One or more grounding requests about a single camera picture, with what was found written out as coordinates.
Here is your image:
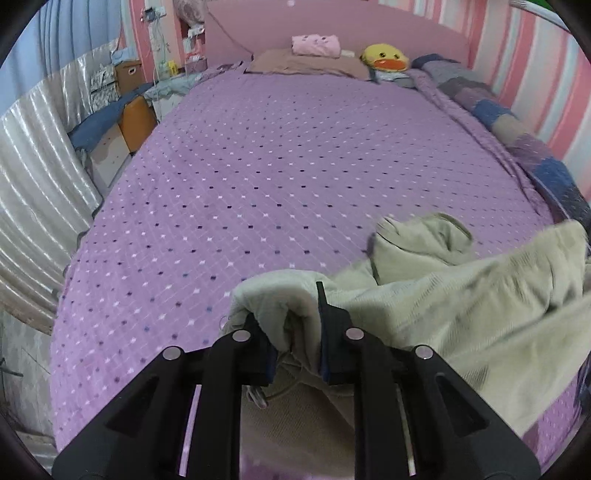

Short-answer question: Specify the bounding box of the yellow duck plush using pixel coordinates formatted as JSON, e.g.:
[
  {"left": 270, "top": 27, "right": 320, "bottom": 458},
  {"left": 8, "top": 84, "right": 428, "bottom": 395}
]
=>
[{"left": 361, "top": 43, "right": 410, "bottom": 72}]

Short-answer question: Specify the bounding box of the brown storage box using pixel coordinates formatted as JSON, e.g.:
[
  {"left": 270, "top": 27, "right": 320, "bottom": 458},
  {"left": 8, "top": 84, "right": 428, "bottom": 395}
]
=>
[{"left": 115, "top": 60, "right": 144, "bottom": 95}]

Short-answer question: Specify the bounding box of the beige puffer jacket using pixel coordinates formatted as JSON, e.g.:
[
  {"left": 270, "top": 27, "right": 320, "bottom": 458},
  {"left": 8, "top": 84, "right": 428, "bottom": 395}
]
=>
[{"left": 224, "top": 214, "right": 590, "bottom": 477}]

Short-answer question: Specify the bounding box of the patterned pink curtain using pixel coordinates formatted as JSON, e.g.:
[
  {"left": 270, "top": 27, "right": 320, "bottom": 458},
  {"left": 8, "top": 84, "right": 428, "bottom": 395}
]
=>
[{"left": 173, "top": 0, "right": 207, "bottom": 27}]

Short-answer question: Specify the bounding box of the pink headboard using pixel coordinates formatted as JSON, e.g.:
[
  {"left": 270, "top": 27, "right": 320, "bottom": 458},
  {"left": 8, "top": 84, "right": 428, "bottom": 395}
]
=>
[{"left": 204, "top": 1, "right": 469, "bottom": 66}]

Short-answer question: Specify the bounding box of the orange bedside cabinet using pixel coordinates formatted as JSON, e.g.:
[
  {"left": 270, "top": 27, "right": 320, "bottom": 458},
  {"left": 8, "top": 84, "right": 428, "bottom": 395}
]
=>
[{"left": 118, "top": 96, "right": 157, "bottom": 153}]

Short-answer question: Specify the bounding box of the patchwork quilt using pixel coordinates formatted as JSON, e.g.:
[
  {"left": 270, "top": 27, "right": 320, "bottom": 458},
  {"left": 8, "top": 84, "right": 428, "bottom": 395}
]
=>
[{"left": 412, "top": 54, "right": 590, "bottom": 228}]

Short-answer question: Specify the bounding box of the brown pillow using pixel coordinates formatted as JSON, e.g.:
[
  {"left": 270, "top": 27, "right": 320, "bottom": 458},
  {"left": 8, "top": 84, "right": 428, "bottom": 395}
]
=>
[{"left": 246, "top": 49, "right": 370, "bottom": 81}]

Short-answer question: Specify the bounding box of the purple dotted bed sheet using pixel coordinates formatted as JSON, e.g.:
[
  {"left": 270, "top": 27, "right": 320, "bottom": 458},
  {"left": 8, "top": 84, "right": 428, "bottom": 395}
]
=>
[{"left": 48, "top": 64, "right": 583, "bottom": 480}]

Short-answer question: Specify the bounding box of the blue cloth on cabinet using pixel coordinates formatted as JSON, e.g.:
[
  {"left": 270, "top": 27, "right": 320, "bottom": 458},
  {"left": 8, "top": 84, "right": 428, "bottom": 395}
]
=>
[{"left": 68, "top": 83, "right": 153, "bottom": 152}]

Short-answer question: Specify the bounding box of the silver striped curtain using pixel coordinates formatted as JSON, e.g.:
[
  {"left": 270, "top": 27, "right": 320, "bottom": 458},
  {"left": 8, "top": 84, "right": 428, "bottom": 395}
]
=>
[{"left": 1, "top": 40, "right": 116, "bottom": 334}]

